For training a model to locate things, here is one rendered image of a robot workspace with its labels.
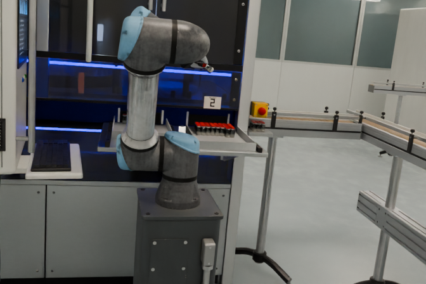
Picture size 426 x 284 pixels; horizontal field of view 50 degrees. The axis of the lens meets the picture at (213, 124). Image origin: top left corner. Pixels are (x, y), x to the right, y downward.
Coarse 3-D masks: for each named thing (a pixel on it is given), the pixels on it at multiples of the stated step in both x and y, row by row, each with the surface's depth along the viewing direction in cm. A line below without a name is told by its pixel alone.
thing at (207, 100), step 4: (204, 96) 222; (208, 96) 223; (212, 96) 223; (204, 100) 223; (208, 100) 223; (212, 100) 223; (216, 100) 224; (220, 100) 224; (204, 104) 223; (208, 104) 223; (212, 104) 224; (216, 104) 224; (220, 104) 225; (212, 108) 224; (216, 108) 225; (220, 108) 225
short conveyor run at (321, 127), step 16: (272, 112) 241; (288, 112) 247; (304, 112) 255; (320, 112) 257; (336, 112) 247; (272, 128) 243; (288, 128) 246; (304, 128) 247; (320, 128) 249; (336, 128) 249; (352, 128) 252
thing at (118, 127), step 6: (114, 120) 216; (114, 126) 216; (120, 126) 217; (156, 126) 224; (162, 126) 225; (168, 126) 216; (114, 132) 192; (120, 132) 192; (162, 132) 211; (114, 138) 192
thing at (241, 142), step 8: (200, 136) 210; (208, 136) 212; (216, 136) 213; (224, 136) 215; (240, 136) 218; (248, 136) 204; (200, 144) 188; (208, 144) 188; (216, 144) 189; (224, 144) 190; (232, 144) 190; (240, 144) 191; (248, 144) 192
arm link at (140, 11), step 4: (136, 8) 161; (140, 8) 159; (144, 8) 159; (132, 12) 162; (136, 12) 160; (140, 12) 158; (144, 12) 158; (148, 12) 160; (144, 16) 158; (148, 16) 160; (152, 16) 161; (156, 16) 163
